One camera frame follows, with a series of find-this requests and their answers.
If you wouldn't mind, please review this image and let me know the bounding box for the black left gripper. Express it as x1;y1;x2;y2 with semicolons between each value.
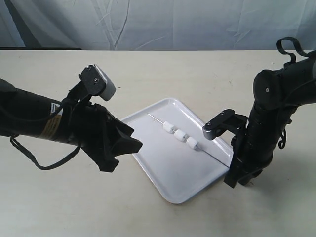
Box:
69;102;143;173

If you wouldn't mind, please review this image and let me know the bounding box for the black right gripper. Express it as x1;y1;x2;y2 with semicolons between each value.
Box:
224;133;266;188

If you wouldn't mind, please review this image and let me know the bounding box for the thin metal skewer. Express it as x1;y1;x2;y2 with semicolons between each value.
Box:
147;113;229;168

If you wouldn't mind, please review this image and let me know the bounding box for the white marshmallow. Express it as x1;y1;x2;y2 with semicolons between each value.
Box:
173;129;188;142
186;137;198;150
162;121;175;134

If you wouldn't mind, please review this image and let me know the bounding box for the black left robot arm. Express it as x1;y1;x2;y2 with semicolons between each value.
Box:
0;79;143;172

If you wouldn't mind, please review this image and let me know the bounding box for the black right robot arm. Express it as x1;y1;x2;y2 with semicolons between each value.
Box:
209;51;316;188

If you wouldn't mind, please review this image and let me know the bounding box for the white rectangular plastic tray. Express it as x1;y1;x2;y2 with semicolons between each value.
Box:
122;98;233;204

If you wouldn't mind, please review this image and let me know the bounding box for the white backdrop curtain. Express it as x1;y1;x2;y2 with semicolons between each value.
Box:
0;0;316;50

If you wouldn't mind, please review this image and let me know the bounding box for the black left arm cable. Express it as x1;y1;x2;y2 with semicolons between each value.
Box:
9;96;97;171

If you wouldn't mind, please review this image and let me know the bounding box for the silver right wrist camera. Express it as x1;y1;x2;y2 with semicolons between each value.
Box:
202;109;248;140

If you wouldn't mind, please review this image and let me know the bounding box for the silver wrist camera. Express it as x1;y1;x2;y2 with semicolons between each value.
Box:
202;109;248;140
79;64;117;101

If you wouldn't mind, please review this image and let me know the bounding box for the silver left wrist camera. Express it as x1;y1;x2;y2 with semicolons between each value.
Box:
79;64;117;101

